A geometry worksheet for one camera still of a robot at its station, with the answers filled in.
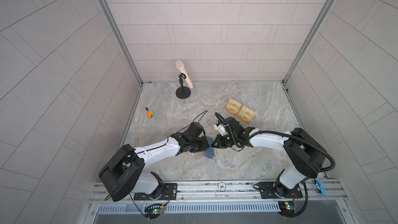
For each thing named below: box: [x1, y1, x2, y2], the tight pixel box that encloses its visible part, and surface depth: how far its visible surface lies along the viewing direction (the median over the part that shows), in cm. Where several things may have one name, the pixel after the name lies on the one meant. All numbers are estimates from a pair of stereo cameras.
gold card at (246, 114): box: [237, 105, 256, 125], surface depth 91 cm
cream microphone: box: [175, 60, 194, 89], surface depth 95 cm
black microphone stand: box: [175, 72, 192, 100], surface depth 111 cm
